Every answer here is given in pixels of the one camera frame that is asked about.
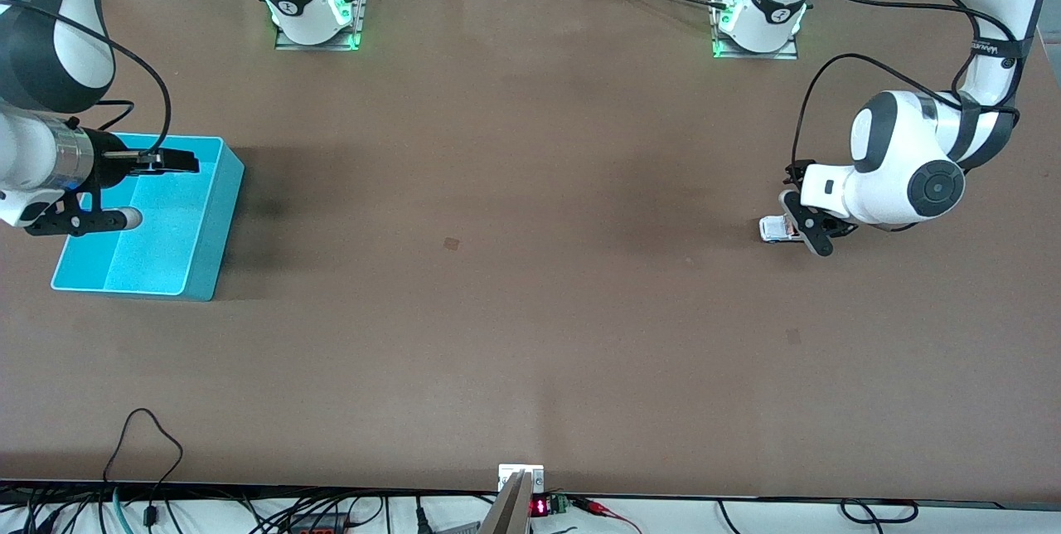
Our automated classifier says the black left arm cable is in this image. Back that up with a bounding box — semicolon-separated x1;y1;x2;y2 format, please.
783;0;1025;187

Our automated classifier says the teal plastic bin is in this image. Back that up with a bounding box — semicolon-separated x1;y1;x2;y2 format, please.
51;133;246;302

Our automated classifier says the white jeep toy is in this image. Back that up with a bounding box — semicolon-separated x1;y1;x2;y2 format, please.
759;216;807;244

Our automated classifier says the black coiled cable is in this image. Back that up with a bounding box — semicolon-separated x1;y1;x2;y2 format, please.
840;499;919;525

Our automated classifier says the black box with red plugs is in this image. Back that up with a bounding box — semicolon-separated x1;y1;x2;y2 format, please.
288;513;353;534

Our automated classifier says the thin black looped cable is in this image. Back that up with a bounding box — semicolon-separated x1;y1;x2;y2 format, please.
103;408;185;528

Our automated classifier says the small silver mounting plate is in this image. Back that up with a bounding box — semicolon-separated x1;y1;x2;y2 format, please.
498;464;545;493

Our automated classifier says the red clip lead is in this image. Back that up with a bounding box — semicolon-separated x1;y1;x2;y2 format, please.
570;497;643;534

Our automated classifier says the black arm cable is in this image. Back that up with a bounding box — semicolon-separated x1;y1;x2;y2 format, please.
0;0;172;162
783;0;1025;187

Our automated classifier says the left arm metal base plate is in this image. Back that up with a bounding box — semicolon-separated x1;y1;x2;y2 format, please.
711;0;801;61

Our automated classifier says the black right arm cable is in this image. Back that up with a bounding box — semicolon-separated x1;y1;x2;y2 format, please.
0;0;172;162

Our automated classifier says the grey camera mount bar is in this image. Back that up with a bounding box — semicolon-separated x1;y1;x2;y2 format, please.
479;470;532;534

